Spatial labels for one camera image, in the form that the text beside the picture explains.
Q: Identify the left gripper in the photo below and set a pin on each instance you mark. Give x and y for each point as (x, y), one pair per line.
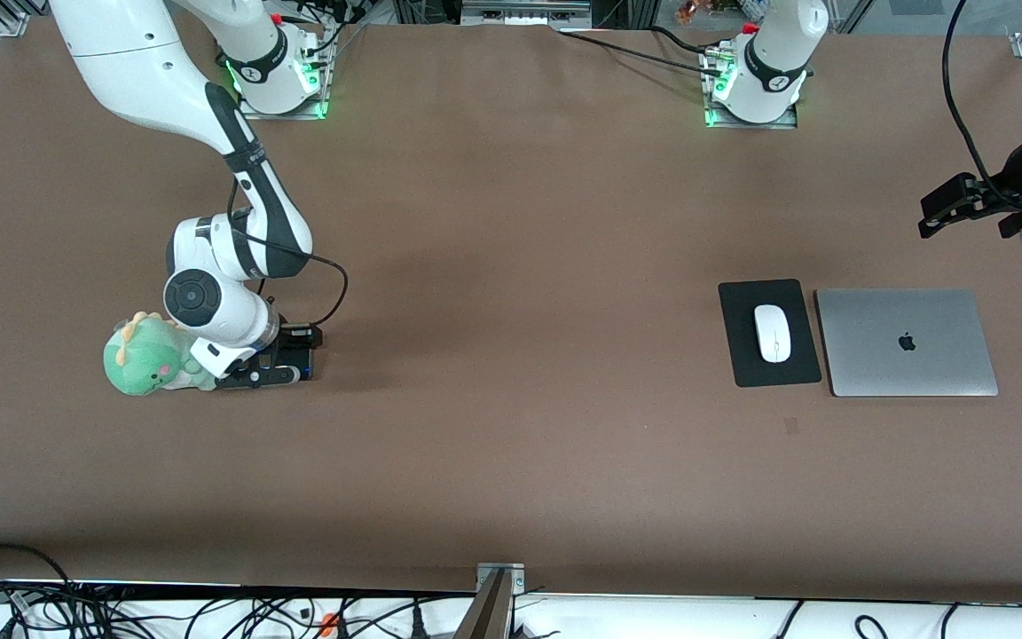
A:
(1005, 190)

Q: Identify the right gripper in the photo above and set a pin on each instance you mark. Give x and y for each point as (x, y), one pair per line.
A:
(295, 341)

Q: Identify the white computer mouse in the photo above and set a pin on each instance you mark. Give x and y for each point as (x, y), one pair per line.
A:
(772, 333)

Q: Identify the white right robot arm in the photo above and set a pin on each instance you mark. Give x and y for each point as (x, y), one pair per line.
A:
(147, 62)

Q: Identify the black mouse pad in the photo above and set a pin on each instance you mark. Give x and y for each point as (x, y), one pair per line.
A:
(737, 355)

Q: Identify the silver laptop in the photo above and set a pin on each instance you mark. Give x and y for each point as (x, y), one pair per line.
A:
(906, 342)

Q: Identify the green dinosaur plush toy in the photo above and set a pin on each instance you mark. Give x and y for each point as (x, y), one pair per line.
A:
(147, 364)

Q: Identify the colourful small item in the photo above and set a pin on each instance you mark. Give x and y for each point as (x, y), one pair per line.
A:
(693, 11)

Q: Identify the grey metal box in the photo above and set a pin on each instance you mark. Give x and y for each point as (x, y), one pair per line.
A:
(524, 11)

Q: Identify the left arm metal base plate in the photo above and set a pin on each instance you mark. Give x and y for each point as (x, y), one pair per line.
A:
(786, 122)

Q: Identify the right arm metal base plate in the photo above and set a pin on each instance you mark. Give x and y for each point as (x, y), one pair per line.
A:
(249, 114)

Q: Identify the metal table edge bracket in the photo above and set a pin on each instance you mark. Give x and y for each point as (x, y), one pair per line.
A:
(500, 572)

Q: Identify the dark metal post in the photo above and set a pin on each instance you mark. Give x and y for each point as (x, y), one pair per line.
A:
(486, 617)

